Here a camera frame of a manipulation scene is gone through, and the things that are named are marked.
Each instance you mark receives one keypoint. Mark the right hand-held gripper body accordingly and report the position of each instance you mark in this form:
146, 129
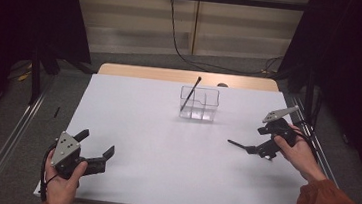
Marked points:
280, 128

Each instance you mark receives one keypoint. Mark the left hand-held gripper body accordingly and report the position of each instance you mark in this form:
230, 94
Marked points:
65, 147

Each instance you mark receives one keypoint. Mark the black pen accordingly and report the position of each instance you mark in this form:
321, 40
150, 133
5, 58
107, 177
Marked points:
237, 143

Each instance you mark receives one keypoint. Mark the clear acrylic divided holder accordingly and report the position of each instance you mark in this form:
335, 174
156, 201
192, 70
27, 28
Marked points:
206, 113

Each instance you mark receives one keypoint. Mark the person's right hand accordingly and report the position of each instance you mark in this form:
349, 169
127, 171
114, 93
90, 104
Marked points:
301, 157

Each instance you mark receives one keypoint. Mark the person's left hand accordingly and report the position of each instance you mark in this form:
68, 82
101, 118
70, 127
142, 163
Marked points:
60, 191

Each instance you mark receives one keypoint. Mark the small black stick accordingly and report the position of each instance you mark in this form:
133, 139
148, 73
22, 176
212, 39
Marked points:
56, 112

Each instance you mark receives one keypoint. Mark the black metal stand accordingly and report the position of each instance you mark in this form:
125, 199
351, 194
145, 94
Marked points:
35, 78
309, 94

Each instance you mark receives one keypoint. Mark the small dark round object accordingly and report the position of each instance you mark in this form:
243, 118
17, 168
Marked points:
222, 85

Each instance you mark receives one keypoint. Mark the white table cover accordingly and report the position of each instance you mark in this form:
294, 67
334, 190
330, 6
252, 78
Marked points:
164, 154

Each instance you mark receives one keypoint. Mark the small yellow object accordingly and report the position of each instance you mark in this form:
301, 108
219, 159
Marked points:
24, 76

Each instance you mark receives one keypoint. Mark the wooden table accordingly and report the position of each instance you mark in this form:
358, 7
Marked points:
138, 72

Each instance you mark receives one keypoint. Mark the black curtain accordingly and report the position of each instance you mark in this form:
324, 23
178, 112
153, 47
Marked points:
358, 48
16, 16

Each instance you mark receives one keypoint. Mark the aluminium floor rail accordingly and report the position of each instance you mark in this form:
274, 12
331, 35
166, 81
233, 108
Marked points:
7, 147
329, 170

